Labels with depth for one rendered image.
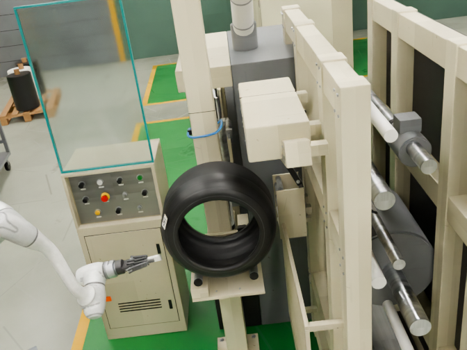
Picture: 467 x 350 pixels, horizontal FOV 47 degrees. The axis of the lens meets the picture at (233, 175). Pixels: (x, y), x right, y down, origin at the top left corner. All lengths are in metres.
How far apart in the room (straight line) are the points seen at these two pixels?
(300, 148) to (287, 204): 0.88
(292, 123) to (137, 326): 2.20
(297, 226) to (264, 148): 0.92
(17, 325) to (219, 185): 2.38
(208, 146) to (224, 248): 0.56
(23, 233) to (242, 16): 1.57
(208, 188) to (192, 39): 0.70
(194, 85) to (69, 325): 2.21
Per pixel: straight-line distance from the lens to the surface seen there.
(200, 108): 2.69
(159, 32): 11.37
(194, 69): 2.63
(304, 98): 2.56
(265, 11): 5.54
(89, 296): 2.74
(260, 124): 2.08
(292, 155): 2.01
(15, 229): 2.47
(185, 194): 2.48
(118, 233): 3.41
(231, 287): 2.82
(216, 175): 2.49
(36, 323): 4.33
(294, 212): 2.89
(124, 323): 3.84
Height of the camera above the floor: 2.54
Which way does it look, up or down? 26 degrees down
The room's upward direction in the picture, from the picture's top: 7 degrees counter-clockwise
